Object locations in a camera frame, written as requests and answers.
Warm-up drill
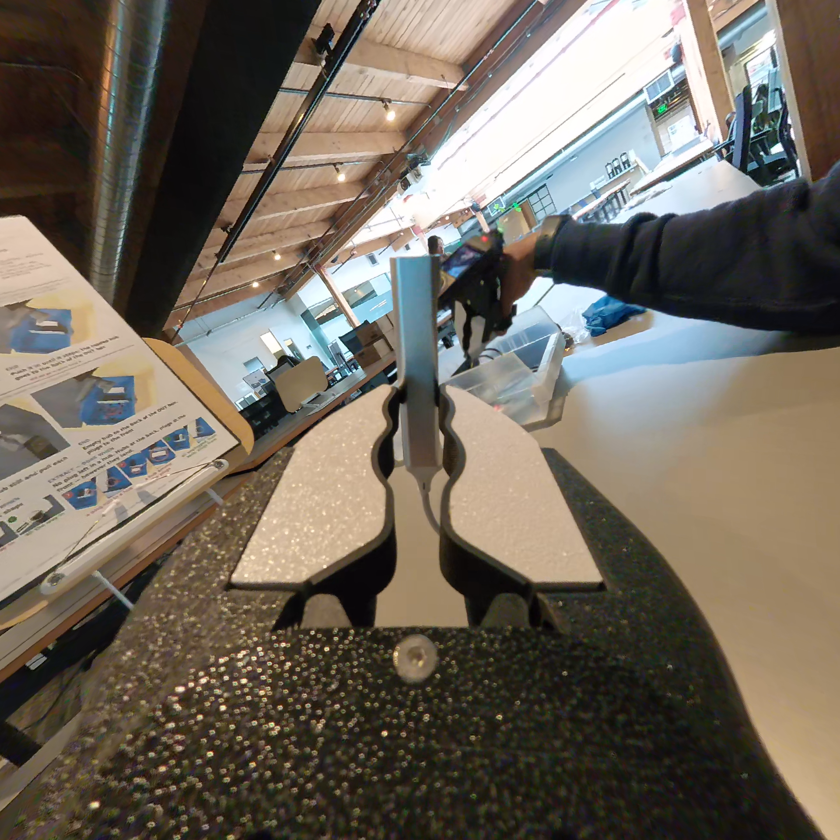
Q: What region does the white usb hub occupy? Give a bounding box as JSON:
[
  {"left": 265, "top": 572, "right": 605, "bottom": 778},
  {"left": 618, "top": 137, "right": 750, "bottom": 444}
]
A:
[{"left": 389, "top": 256, "right": 442, "bottom": 487}]

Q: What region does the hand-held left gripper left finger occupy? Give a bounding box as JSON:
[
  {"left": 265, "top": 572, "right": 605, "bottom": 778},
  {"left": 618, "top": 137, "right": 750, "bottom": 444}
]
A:
[{"left": 230, "top": 385, "right": 398, "bottom": 630}]

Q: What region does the person's right hand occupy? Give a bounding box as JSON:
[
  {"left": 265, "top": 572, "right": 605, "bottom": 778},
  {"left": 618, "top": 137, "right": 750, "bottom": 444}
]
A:
[{"left": 495, "top": 233, "right": 546, "bottom": 324}]

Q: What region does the clear plastic bin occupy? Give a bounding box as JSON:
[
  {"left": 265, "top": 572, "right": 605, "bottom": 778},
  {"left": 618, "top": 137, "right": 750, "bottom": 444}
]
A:
[{"left": 438, "top": 305, "right": 567, "bottom": 427}]

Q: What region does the white document stand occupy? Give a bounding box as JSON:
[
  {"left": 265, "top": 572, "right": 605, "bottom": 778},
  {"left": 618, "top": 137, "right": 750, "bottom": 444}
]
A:
[{"left": 39, "top": 458, "right": 231, "bottom": 614}]

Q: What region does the stack of cardboard boxes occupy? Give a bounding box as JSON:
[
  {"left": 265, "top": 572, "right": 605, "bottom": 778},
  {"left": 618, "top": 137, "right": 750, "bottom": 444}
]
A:
[{"left": 354, "top": 314, "right": 398, "bottom": 368}]

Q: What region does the blue crumpled glove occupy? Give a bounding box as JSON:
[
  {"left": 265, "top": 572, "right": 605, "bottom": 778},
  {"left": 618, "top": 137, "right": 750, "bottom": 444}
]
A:
[{"left": 583, "top": 295, "right": 647, "bottom": 337}]

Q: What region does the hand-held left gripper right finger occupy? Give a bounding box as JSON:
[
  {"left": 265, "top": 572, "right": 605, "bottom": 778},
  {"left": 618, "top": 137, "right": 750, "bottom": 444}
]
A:
[{"left": 438, "top": 384, "right": 605, "bottom": 631}]

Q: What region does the person's right forearm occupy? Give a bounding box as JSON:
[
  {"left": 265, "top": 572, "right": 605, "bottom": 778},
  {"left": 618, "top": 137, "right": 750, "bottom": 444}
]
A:
[{"left": 548, "top": 177, "right": 840, "bottom": 336}]

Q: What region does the black wristwatch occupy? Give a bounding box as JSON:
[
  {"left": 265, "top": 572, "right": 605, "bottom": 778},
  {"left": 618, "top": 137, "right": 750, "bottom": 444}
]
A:
[{"left": 533, "top": 214, "right": 572, "bottom": 271}]

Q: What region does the instruction sheet on stand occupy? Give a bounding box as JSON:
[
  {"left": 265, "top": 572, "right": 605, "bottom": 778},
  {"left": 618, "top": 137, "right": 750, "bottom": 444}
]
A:
[{"left": 0, "top": 217, "right": 256, "bottom": 631}]

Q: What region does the rounded beige board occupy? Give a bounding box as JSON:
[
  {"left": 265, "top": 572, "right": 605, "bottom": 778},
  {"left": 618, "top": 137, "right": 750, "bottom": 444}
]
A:
[{"left": 272, "top": 357, "right": 329, "bottom": 413}]

